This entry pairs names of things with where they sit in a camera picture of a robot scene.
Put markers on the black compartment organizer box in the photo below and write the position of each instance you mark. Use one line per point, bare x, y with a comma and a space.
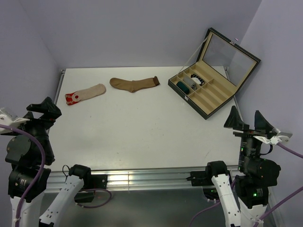
223, 65

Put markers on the black white striped sock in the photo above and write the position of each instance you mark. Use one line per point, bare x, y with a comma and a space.
197, 79

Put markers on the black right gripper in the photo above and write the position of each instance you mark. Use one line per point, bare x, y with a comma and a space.
262, 125

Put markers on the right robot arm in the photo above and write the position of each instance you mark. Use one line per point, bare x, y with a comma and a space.
245, 198

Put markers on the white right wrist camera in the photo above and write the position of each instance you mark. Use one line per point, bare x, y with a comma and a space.
278, 137

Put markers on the brown long sock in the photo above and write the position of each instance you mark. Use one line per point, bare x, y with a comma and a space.
134, 85

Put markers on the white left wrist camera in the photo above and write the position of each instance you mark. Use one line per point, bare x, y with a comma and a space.
8, 118

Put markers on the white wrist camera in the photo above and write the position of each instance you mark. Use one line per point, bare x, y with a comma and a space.
278, 137
8, 118

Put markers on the aluminium frame rail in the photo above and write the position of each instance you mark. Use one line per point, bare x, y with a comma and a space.
148, 179

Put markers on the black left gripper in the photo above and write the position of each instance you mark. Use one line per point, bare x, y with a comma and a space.
50, 112

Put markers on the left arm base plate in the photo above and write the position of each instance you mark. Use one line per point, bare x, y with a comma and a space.
95, 182

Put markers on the grey striped sock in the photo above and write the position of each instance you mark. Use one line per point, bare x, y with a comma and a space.
191, 83

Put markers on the beige red reindeer sock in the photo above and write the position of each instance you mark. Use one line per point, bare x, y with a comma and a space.
85, 94

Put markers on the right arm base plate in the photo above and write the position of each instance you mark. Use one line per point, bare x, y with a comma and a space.
199, 178

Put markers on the green christmas bear sock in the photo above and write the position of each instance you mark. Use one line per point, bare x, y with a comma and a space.
183, 87

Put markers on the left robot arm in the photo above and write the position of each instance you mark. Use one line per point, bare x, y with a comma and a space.
30, 154

